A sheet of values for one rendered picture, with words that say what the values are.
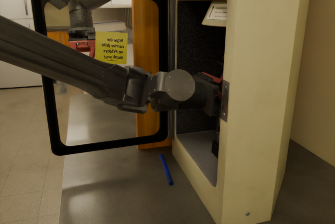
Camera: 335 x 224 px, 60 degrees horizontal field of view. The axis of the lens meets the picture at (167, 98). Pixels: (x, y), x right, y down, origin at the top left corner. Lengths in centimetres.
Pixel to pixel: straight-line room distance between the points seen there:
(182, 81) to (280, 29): 18
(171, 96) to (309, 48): 59
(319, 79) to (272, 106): 44
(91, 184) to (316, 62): 71
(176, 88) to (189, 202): 29
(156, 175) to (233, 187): 26
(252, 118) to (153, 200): 30
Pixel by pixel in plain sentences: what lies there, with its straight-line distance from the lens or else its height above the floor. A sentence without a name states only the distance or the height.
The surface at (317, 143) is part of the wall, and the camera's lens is 99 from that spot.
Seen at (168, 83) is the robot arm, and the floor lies 123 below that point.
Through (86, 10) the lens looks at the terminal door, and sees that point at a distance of 71.
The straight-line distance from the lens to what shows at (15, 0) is 537.
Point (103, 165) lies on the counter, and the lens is 83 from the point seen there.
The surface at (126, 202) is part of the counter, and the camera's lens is 68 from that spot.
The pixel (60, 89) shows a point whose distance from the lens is 72.
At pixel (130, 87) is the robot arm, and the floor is 121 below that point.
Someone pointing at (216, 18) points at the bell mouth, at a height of 133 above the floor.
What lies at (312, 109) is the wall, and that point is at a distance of 99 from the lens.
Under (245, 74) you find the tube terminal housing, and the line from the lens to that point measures 49.
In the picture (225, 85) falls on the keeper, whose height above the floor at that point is 123.
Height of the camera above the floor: 135
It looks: 18 degrees down
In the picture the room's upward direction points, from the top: straight up
